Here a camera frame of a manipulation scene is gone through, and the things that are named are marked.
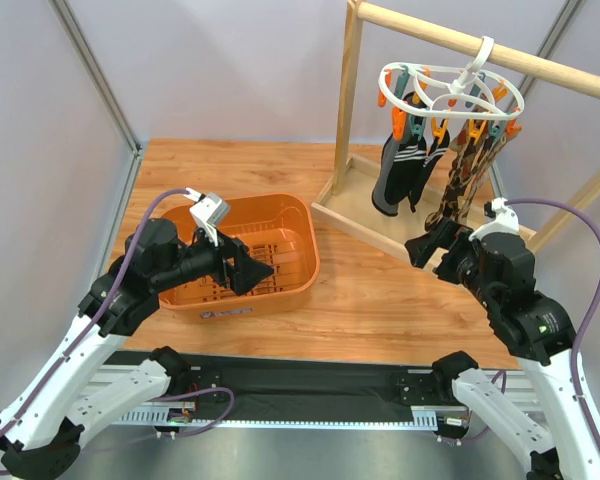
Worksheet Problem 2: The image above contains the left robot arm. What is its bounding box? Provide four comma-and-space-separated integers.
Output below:
0, 218, 274, 479

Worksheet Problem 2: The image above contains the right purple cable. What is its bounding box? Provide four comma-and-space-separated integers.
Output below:
437, 198, 600, 446

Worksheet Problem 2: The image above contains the right aluminium frame post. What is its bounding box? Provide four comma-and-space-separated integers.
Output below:
517, 0, 586, 100

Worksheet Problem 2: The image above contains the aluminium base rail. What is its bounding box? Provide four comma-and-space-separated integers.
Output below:
54, 364, 551, 431

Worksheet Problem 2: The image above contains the brown argyle sock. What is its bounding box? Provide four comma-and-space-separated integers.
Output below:
453, 119, 522, 223
424, 119, 488, 231

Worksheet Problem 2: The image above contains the orange plastic basket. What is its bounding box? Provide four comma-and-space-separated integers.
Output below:
159, 193, 320, 321

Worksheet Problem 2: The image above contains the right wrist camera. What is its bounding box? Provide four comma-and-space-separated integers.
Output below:
469, 197, 520, 241

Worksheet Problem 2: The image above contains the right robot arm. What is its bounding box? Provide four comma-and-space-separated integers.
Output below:
405, 218, 600, 479

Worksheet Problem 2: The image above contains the aluminium frame post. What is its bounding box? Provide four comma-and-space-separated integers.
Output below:
50, 0, 145, 277
517, 0, 586, 100

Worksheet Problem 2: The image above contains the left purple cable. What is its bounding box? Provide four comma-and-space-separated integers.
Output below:
0, 188, 236, 476

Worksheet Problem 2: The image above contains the left aluminium frame post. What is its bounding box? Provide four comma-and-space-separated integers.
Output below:
50, 0, 145, 277

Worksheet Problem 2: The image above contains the purple cable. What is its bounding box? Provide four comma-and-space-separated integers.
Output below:
0, 188, 236, 476
437, 198, 600, 446

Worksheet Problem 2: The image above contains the white round clip hanger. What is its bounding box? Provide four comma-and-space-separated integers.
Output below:
377, 36, 525, 121

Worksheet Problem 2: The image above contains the black white-striped sock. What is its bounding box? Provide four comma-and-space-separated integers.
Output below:
396, 115, 427, 211

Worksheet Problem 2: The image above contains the wooden hanger rack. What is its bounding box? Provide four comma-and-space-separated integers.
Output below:
311, 1, 600, 261

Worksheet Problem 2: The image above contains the grey black sock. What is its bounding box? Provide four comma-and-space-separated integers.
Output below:
371, 115, 418, 217

